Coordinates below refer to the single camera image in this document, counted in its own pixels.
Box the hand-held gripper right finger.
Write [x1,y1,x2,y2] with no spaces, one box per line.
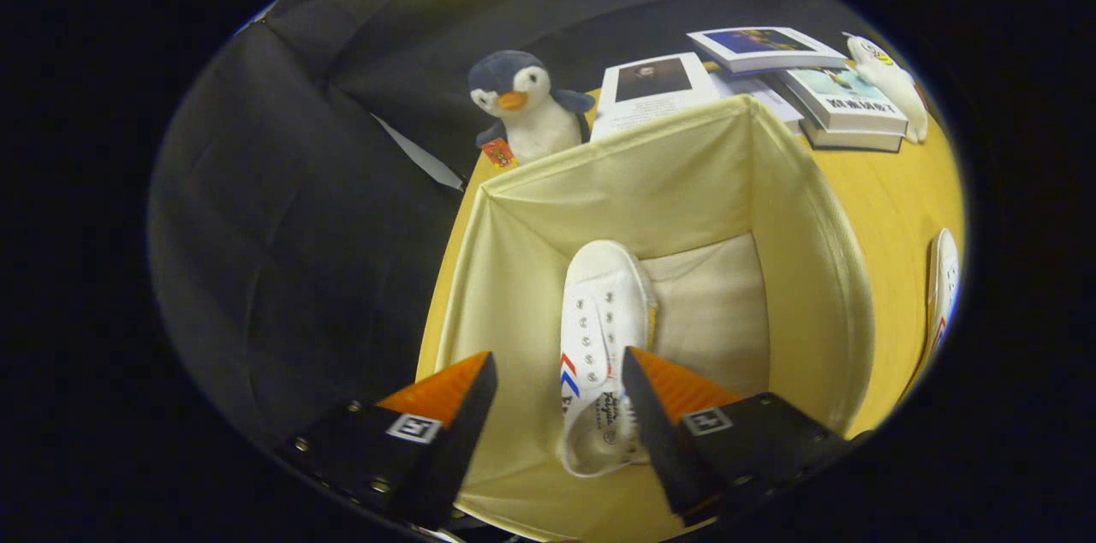
[622,346,861,527]

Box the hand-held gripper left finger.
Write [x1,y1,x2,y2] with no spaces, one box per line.
[278,351,499,531]

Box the white canvas shoe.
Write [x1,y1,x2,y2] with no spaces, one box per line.
[558,240,658,478]
[920,228,962,373]

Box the beige fabric storage box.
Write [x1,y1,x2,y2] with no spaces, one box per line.
[435,94,876,540]

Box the black backdrop cloth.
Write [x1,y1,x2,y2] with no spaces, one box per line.
[147,0,866,441]

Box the grey penguin plush toy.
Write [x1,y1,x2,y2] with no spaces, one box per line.
[468,50,596,170]

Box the portrait cover white book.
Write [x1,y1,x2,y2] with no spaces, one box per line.
[589,52,722,141]

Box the thick white book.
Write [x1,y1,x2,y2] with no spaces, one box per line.
[801,119,904,153]

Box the white text cover book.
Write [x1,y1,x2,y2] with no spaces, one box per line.
[709,70,806,135]

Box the teal cover book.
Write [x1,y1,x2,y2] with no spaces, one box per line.
[775,66,908,135]

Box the blue picture cover book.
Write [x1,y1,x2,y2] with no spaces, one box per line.
[687,27,849,75]

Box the white duck plush toy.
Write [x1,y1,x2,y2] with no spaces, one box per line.
[843,33,930,145]

